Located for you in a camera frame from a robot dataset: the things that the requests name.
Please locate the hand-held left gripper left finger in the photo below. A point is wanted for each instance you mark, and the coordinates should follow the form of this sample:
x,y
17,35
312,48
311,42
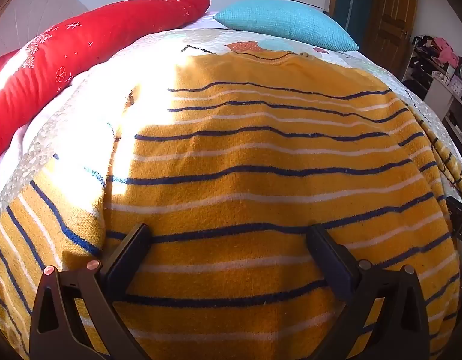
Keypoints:
x,y
129,257

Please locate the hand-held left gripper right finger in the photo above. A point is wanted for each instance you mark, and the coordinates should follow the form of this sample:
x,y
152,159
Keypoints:
x,y
329,258

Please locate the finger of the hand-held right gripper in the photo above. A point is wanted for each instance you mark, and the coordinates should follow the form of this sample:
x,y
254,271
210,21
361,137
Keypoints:
x,y
461,219

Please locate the yellow striped towel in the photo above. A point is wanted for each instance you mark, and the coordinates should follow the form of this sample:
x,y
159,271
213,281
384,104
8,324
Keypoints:
x,y
253,180

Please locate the cluttered shelf unit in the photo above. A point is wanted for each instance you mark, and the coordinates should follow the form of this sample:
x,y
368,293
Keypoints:
x,y
437,82

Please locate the heart print quilt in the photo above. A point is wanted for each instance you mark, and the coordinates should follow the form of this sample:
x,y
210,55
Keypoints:
x,y
47,135

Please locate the pink cloth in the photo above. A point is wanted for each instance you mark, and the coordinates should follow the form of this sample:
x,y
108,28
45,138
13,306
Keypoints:
x,y
446,50

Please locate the long red cushion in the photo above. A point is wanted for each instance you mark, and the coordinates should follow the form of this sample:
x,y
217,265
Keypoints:
x,y
84,56

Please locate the brown wooden door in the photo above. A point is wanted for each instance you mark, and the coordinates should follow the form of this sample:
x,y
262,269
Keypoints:
x,y
394,18

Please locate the turquoise pillow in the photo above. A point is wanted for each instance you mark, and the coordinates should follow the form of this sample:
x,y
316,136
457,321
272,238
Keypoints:
x,y
287,22

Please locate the pale bed headboard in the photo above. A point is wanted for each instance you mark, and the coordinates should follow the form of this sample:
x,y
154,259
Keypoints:
x,y
32,11

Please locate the teal wall panel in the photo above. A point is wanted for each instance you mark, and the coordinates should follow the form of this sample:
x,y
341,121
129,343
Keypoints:
x,y
352,3

